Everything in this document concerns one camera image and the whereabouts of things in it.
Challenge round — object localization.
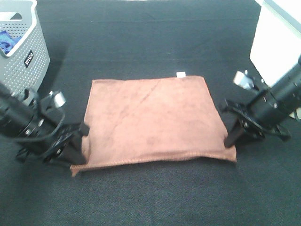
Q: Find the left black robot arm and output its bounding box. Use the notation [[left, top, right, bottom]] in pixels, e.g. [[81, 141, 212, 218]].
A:
[[0, 84, 90, 167]]

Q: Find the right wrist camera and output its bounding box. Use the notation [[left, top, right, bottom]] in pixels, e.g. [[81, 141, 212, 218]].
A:
[[233, 71, 254, 90]]

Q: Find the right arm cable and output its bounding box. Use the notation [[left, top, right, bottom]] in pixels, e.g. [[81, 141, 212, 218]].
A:
[[290, 108, 301, 123]]

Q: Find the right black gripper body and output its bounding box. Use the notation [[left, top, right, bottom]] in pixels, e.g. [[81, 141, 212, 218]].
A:
[[219, 99, 291, 141]]

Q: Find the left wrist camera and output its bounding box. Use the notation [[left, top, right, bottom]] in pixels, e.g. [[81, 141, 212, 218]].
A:
[[49, 91, 66, 108]]

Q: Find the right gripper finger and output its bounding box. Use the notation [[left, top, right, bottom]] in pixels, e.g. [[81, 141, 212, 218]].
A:
[[224, 119, 245, 148], [237, 132, 265, 144]]

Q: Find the white box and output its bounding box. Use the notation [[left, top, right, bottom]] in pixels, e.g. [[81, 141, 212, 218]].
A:
[[250, 0, 301, 87]]

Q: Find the black table mat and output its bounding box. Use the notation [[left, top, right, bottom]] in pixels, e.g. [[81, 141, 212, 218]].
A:
[[0, 0, 301, 226]]

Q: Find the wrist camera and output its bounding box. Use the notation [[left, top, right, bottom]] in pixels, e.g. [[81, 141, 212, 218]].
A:
[[49, 91, 66, 108], [233, 71, 254, 90]]

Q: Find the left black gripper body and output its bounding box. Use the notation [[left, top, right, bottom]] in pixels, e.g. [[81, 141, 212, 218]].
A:
[[15, 96, 82, 165]]

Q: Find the blue towel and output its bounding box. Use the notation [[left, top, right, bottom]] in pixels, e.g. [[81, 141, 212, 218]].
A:
[[0, 31, 21, 54]]

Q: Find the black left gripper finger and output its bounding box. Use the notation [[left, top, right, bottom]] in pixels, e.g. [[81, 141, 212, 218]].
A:
[[79, 122, 90, 136], [62, 135, 87, 165]]

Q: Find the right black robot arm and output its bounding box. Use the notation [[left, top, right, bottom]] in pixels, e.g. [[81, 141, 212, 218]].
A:
[[84, 63, 301, 151]]

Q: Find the brown towel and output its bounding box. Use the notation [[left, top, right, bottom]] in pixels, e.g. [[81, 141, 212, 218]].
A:
[[70, 76, 237, 176]]

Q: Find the grey perforated laundry basket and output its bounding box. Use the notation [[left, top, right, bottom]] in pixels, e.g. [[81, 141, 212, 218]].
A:
[[0, 0, 50, 100]]

